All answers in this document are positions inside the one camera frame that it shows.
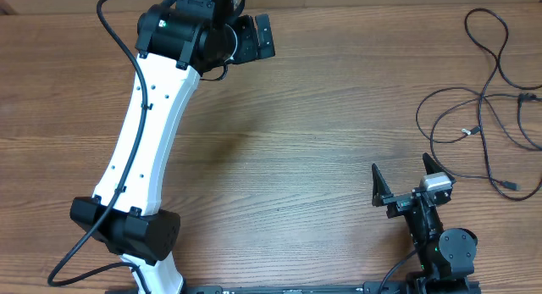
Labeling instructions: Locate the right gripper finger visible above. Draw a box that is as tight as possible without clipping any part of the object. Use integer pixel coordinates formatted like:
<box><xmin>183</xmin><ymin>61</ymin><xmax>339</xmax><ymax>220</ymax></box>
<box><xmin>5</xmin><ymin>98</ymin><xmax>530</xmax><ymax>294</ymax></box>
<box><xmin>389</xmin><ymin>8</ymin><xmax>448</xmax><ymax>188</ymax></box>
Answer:
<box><xmin>372</xmin><ymin>164</ymin><xmax>394</xmax><ymax>207</ymax></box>
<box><xmin>422</xmin><ymin>153</ymin><xmax>456</xmax><ymax>184</ymax></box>

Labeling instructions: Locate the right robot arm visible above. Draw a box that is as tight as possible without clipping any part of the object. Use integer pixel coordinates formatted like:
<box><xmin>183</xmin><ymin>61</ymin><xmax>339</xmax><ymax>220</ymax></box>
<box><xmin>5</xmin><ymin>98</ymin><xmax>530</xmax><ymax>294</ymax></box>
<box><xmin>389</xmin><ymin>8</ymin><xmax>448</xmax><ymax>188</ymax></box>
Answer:
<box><xmin>363</xmin><ymin>153</ymin><xmax>482</xmax><ymax>294</ymax></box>

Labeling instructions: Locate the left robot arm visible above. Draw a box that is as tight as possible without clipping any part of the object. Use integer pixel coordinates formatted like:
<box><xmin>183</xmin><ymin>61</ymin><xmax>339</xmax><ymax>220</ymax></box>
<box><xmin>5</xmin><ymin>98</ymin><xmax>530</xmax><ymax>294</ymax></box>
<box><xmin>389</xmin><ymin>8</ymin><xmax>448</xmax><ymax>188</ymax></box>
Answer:
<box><xmin>70</xmin><ymin>0</ymin><xmax>275</xmax><ymax>293</ymax></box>

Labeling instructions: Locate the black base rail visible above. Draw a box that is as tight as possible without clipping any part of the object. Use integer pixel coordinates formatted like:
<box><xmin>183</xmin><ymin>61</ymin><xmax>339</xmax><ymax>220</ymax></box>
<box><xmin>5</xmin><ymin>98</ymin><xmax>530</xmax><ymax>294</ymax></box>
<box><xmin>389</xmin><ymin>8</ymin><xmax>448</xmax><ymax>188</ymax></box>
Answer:
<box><xmin>105</xmin><ymin>280</ymin><xmax>482</xmax><ymax>294</ymax></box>

